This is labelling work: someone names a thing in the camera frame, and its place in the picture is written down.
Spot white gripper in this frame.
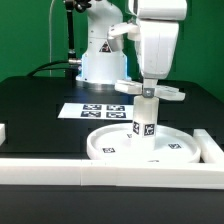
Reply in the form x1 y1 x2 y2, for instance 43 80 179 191
135 20 179 98

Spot white cross-shaped table base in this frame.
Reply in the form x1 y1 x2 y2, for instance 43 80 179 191
115 80 185 101

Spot white round table top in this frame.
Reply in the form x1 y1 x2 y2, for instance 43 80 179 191
87 123 201 164

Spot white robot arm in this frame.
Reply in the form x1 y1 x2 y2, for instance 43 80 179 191
77 0 187 100

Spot white marker sheet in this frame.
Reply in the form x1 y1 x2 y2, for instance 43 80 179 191
58 103 133 120

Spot white left fence block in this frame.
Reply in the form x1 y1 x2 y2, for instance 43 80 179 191
0 124 6 146

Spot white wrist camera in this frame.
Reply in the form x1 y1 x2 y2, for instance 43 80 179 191
107 22 140 52

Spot white right fence rail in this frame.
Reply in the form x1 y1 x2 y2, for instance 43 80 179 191
193 129 224 164

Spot white fence rail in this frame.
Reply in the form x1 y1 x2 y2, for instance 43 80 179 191
193 129 224 164
0 158 224 190

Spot black cables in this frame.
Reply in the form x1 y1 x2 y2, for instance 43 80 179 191
26 59 83 78

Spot grey flexible conduit cable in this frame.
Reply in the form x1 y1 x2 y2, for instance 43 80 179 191
48 0 57 78

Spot white front fence rail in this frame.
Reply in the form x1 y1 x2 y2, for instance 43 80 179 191
0 158 224 190

